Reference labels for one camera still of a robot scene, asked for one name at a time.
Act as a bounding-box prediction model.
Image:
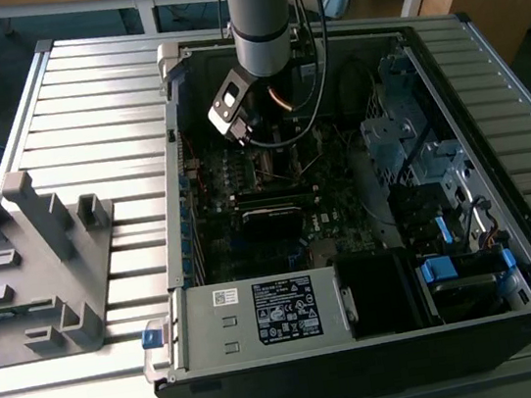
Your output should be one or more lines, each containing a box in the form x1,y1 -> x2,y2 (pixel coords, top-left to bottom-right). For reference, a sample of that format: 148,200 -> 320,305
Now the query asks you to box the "silver square CPU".
254,147 -> 293,185

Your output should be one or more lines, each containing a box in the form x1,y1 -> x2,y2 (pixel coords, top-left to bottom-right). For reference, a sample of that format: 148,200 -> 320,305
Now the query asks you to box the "thin wire locking lever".
296,149 -> 328,175

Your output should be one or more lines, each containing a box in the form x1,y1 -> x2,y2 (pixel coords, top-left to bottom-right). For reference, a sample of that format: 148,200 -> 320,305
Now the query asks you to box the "silver power supply unit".
171,263 -> 356,371

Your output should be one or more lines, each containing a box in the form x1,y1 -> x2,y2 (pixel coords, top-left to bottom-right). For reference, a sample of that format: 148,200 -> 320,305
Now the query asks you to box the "green RAM stick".
0,297 -> 58,323

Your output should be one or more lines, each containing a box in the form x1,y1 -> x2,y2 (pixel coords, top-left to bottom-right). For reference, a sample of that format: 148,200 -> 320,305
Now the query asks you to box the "blue case tab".
139,324 -> 163,350

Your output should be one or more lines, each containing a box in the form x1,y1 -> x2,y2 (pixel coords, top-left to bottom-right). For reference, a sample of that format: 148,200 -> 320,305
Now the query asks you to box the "black open PC case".
105,0 -> 531,398

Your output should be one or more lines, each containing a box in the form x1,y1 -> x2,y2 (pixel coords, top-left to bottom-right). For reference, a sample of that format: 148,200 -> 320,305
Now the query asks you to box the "black disk drive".
427,273 -> 507,325

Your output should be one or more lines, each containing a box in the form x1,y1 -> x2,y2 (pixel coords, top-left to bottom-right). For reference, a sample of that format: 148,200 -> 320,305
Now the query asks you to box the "orange braided cable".
265,83 -> 293,115

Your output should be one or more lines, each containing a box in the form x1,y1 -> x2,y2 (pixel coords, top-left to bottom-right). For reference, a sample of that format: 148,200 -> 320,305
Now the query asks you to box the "blue disk carrier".
415,254 -> 459,286

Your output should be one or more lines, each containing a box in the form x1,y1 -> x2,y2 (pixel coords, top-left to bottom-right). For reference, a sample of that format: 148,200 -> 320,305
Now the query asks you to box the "metal CPU socket cover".
292,121 -> 330,169

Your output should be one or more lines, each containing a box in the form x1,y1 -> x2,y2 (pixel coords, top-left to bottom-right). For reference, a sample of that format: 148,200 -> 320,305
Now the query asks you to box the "green motherboard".
177,110 -> 390,288

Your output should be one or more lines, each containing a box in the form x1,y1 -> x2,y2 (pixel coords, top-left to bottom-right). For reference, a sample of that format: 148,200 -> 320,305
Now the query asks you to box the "black curved cable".
331,51 -> 383,126

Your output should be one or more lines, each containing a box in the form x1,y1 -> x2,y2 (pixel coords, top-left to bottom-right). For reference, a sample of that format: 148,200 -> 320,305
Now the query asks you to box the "black RAM slot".
235,180 -> 313,204
235,191 -> 315,215

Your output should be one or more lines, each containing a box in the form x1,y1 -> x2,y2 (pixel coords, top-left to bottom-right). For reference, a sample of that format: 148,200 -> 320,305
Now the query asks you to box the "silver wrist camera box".
201,65 -> 261,143

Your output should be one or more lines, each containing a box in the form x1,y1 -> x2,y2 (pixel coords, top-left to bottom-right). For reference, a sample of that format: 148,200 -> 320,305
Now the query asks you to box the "grey case release latch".
153,40 -> 191,98

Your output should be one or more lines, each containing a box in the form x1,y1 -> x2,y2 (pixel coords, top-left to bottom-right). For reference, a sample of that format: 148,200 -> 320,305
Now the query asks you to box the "black graphics card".
239,202 -> 311,258

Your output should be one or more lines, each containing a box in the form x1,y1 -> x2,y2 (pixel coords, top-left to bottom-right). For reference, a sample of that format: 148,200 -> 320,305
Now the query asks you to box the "black power cable bundle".
385,176 -> 459,254

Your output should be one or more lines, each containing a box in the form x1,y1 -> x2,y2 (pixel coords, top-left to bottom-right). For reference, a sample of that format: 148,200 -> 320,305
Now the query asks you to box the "black CPU socket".
247,139 -> 308,193

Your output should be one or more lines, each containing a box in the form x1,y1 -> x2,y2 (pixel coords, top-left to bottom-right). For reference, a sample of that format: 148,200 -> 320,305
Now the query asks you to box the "grey plastic parts rack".
0,157 -> 136,370

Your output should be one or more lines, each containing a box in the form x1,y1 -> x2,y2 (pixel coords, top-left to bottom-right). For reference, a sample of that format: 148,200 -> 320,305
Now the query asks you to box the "blue plastic bay latch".
496,245 -> 526,299

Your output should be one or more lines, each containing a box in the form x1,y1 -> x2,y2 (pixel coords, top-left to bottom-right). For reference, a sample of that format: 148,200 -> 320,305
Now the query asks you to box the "black camera cable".
217,0 -> 345,153

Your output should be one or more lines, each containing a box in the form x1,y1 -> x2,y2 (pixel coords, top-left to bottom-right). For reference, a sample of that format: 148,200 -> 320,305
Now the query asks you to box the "grey chipset heatsink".
307,236 -> 341,272

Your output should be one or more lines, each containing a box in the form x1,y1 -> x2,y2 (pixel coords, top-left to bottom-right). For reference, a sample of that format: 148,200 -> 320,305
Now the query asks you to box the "silver metal drive cage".
349,49 -> 438,195

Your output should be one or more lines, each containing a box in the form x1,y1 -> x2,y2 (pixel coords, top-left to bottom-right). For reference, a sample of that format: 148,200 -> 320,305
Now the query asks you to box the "pale metal bay bracket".
417,134 -> 479,187

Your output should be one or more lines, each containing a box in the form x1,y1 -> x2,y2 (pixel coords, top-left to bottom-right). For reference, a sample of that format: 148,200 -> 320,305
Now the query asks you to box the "coloured wire bundle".
475,223 -> 514,253

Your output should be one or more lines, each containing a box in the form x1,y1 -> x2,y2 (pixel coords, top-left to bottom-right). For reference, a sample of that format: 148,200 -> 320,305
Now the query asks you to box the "small blue connector clip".
432,214 -> 454,246

